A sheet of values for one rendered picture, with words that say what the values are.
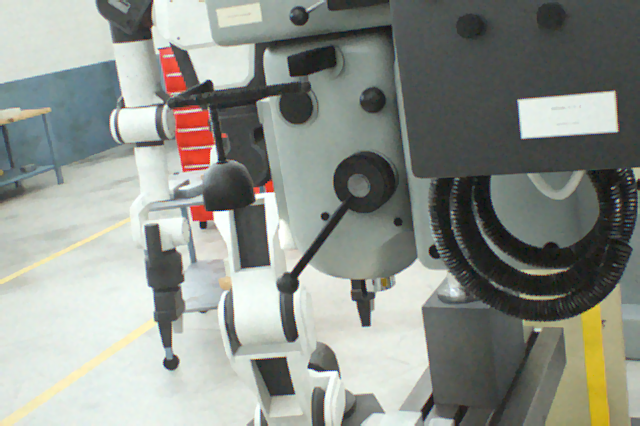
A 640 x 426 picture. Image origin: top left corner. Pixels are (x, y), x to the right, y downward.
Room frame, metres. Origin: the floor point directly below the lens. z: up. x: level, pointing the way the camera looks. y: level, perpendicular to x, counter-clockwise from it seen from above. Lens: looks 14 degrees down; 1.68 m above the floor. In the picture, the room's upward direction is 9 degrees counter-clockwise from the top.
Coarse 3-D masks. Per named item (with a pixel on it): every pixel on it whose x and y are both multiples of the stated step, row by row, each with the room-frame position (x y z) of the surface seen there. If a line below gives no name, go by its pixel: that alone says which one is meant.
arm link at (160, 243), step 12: (144, 228) 1.91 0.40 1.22; (156, 228) 1.90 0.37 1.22; (168, 228) 1.93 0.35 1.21; (180, 228) 1.93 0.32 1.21; (144, 240) 1.93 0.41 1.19; (156, 240) 1.90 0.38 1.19; (168, 240) 1.93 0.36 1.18; (180, 240) 1.92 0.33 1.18; (156, 252) 1.89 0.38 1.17; (168, 252) 1.93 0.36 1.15; (180, 252) 1.97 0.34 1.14; (156, 264) 1.89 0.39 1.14; (168, 264) 1.92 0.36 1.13; (180, 264) 1.94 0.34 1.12
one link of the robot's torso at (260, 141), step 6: (258, 132) 1.93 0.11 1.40; (258, 138) 1.90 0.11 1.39; (264, 138) 1.90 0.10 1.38; (258, 144) 1.89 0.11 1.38; (264, 144) 1.89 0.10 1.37; (264, 150) 1.89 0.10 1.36; (270, 168) 1.88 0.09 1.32; (270, 174) 1.89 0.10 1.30; (264, 180) 1.89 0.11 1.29; (258, 186) 1.90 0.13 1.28
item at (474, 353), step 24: (504, 288) 1.46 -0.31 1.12; (432, 312) 1.40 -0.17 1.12; (456, 312) 1.38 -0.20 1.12; (480, 312) 1.36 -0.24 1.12; (432, 336) 1.40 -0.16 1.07; (456, 336) 1.38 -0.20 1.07; (480, 336) 1.36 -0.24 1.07; (504, 336) 1.43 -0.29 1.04; (432, 360) 1.40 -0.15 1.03; (456, 360) 1.38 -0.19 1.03; (480, 360) 1.37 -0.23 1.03; (504, 360) 1.41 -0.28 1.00; (432, 384) 1.41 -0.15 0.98; (456, 384) 1.39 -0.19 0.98; (480, 384) 1.37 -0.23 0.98; (504, 384) 1.39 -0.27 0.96
